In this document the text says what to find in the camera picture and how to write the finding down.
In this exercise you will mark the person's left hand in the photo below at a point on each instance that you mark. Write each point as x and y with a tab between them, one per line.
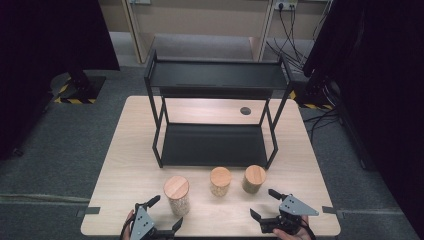
127	226

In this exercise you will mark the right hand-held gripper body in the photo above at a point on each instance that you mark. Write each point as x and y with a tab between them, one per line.
295	206

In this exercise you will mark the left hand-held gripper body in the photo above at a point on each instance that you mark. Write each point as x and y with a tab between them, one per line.
141	223

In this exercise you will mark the white wall power outlet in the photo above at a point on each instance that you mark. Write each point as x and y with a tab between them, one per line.
285	4

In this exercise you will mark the black two-tier metal rack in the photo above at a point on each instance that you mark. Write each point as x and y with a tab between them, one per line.
216	143

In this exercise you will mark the person's right hand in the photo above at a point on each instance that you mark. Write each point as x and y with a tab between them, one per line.
293	236

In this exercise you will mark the grey tape piece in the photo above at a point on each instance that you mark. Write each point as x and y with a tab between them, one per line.
331	210
89	211

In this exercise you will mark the dark curtain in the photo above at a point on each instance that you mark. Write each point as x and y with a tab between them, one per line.
40	50
373	66

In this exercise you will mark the black stand base striped tape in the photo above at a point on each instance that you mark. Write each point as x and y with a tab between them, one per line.
80	88
315	93

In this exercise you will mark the short glass jar green beans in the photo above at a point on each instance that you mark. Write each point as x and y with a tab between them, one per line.
254	176

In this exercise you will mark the short glass jar lotus seeds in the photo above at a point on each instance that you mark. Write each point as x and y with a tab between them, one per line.
220	178

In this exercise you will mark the round black table grommet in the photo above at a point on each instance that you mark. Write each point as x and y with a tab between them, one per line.
245	111

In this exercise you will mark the tall glass jar white grains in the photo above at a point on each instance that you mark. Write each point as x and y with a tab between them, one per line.
176	191

